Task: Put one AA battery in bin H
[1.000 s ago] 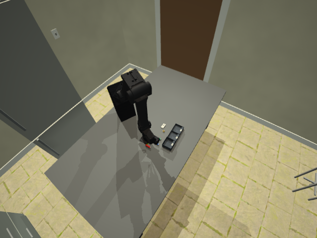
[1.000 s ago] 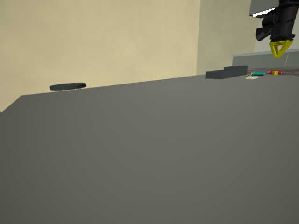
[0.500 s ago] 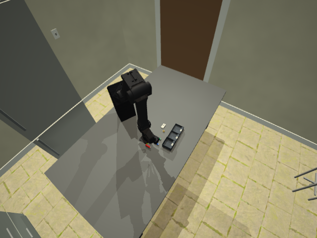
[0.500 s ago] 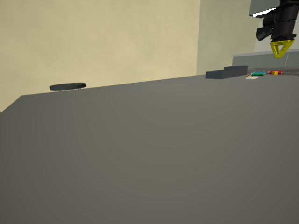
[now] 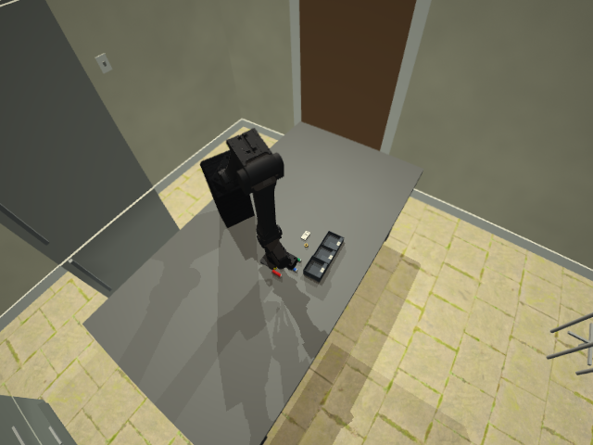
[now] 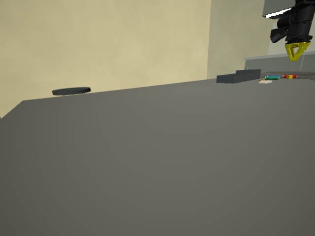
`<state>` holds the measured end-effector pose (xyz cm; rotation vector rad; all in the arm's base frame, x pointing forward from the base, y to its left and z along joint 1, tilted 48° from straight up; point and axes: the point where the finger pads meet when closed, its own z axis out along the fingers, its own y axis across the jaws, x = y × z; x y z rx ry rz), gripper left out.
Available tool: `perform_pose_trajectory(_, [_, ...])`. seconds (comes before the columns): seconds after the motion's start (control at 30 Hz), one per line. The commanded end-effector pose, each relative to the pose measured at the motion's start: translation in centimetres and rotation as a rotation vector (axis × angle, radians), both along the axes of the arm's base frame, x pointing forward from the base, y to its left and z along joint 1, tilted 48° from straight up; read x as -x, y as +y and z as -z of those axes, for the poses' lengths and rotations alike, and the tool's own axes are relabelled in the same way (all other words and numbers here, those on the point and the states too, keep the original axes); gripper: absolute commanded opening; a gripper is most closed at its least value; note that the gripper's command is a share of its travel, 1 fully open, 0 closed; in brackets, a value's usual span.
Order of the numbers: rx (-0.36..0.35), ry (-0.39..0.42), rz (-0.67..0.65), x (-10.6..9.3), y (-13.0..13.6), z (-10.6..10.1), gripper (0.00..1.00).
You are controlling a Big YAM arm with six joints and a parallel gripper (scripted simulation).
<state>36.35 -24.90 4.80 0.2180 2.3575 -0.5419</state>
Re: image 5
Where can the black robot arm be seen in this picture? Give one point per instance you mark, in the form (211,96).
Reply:
(257,172)

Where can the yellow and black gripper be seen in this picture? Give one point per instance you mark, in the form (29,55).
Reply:
(265,261)

